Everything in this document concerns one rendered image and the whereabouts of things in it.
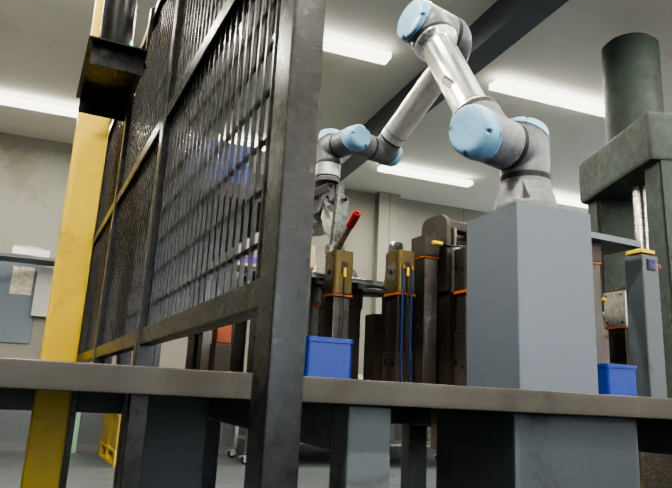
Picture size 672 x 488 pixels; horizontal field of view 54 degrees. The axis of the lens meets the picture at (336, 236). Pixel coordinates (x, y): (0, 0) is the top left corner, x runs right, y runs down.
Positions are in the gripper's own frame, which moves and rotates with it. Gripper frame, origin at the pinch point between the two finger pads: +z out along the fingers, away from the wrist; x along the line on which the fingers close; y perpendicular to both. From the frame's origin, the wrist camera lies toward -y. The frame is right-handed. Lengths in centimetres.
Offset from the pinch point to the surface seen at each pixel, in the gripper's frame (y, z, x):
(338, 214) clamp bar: -1.1, -4.4, -16.5
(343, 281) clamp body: -0.1, 14.6, -20.2
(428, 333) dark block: 23.9, 26.0, -24.6
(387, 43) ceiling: 142, -224, 223
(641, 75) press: 263, -175, 96
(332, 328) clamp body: -1.8, 27.0, -18.9
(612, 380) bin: 64, 35, -49
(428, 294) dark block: 23.5, 15.6, -24.6
